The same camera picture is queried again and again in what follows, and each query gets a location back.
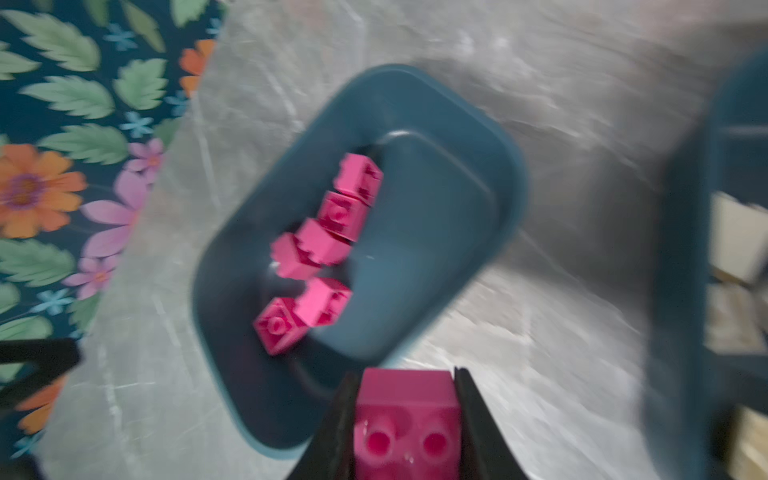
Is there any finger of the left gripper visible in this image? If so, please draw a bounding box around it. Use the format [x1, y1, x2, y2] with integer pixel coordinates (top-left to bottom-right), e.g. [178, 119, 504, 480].
[1, 338, 81, 411]

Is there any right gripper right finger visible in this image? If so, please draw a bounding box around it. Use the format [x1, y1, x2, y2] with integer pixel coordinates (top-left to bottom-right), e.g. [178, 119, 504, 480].
[454, 367, 529, 480]

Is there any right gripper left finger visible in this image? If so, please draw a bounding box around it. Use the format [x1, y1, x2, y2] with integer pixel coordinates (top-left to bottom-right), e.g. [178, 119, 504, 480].
[286, 373, 361, 480]

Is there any pink small brick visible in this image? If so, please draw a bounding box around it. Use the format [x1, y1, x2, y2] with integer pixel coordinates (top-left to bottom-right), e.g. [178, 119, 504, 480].
[333, 153, 384, 207]
[316, 191, 369, 242]
[253, 297, 310, 356]

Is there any pink long brick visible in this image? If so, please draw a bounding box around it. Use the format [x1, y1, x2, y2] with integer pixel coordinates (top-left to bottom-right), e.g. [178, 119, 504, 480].
[295, 218, 352, 265]
[270, 232, 322, 281]

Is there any white long brick bottom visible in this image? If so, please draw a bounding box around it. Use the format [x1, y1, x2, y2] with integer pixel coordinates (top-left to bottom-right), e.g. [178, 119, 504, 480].
[709, 191, 767, 284]

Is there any white long brick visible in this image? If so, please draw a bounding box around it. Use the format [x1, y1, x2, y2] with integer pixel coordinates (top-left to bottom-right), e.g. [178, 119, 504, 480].
[709, 191, 767, 284]
[704, 283, 767, 355]

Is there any pink long brick bottom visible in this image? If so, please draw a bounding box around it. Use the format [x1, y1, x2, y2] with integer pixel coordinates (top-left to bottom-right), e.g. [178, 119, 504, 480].
[270, 232, 322, 281]

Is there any white long brick top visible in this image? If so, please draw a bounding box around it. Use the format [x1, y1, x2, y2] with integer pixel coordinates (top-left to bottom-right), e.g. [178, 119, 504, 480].
[704, 283, 767, 355]

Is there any middle teal bin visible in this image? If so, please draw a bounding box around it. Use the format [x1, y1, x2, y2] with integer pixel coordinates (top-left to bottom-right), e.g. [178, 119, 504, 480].
[642, 52, 767, 479]

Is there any teal bin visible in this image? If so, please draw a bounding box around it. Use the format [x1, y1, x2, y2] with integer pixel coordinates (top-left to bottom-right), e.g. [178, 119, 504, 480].
[642, 52, 767, 479]
[191, 64, 528, 459]

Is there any left teal bin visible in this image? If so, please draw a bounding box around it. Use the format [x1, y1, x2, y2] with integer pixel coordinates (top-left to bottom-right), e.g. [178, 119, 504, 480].
[191, 64, 528, 459]

